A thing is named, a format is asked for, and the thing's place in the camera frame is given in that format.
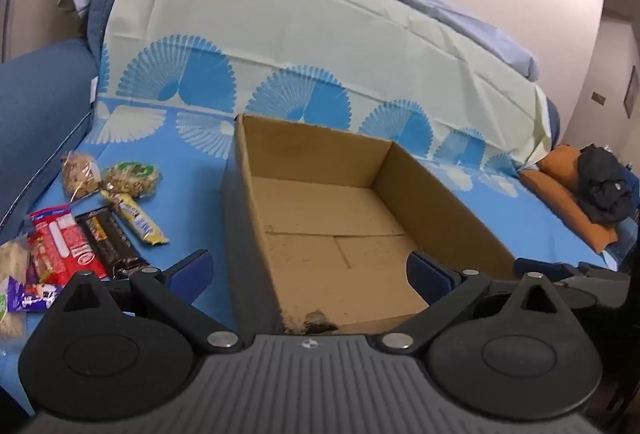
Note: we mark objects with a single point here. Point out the yellow candy bar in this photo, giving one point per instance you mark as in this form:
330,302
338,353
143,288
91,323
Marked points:
132,214

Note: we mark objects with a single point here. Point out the small wall frame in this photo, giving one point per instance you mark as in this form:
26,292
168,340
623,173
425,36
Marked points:
631,91

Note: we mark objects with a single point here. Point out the black cloth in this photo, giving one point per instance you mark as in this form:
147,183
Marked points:
605,184

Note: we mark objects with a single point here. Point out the cream blue fan-print sheet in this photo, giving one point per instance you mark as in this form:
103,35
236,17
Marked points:
300,39

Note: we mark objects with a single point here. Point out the orange cushion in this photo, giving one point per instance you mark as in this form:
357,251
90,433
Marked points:
560,204
557,164

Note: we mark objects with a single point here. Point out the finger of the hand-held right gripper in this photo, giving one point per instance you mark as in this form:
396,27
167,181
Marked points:
592,273

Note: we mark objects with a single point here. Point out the purple chocolate bar packet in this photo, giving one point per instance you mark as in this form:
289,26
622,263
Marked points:
30,299

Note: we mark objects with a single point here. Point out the dark brown chocolate bar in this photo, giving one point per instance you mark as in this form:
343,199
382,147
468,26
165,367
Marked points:
107,234

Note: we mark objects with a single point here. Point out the cardboard box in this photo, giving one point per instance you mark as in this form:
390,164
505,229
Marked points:
320,214

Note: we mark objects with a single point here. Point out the clear bag of granola clusters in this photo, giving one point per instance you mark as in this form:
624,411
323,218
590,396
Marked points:
80,174

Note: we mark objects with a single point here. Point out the round cereal cake green label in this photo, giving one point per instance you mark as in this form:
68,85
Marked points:
132,179

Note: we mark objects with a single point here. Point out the pale rice cracker packet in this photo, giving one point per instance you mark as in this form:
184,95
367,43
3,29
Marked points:
12,259

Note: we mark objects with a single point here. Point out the wall switch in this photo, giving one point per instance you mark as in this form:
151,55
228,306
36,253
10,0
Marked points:
599,98

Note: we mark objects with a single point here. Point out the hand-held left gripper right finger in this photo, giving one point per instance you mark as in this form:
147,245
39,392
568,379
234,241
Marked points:
425,271

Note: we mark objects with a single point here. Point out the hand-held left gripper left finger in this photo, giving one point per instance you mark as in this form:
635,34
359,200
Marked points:
187,271

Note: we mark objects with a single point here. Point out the large red wafer packet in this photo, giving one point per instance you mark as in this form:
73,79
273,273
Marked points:
60,244

